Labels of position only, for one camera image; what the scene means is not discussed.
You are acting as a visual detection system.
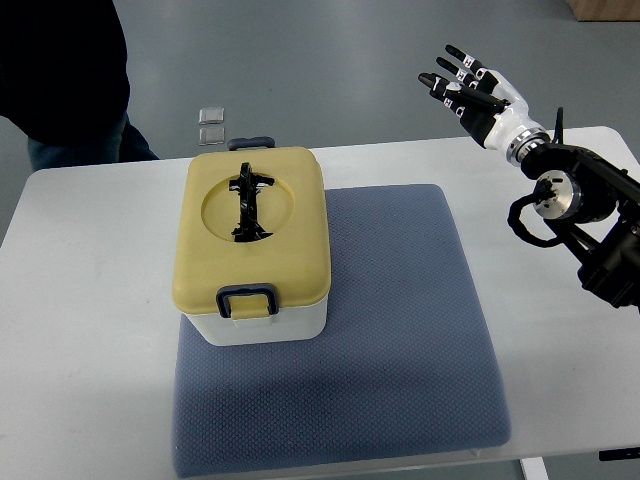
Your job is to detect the white storage box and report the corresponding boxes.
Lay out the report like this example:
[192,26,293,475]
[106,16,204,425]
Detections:
[185,295,328,346]

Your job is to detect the person in dark clothes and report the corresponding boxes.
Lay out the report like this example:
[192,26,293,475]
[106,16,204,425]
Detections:
[1,1,156,171]

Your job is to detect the cardboard box corner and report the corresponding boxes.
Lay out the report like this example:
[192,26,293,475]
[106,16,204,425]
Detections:
[567,0,639,22]

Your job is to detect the yellow box lid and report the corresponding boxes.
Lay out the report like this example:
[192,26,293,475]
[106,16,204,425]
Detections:
[172,147,331,319]

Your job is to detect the upper metal floor plate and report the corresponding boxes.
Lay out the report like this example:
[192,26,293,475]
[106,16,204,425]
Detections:
[198,106,225,125]

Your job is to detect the blue padded mat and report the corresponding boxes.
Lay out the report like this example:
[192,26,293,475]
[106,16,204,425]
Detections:
[172,184,511,477]

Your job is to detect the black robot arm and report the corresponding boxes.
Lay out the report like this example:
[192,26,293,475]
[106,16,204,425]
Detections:
[507,108,639,308]

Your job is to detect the black bracket under table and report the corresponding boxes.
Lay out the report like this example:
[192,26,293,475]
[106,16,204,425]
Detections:
[598,447,640,462]

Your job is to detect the white table leg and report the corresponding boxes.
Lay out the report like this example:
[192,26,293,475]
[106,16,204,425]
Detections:
[520,457,549,480]

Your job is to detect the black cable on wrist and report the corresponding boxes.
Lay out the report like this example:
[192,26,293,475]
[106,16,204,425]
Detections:
[507,193,564,250]

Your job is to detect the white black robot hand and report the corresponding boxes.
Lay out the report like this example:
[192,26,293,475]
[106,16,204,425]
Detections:
[418,45,550,166]

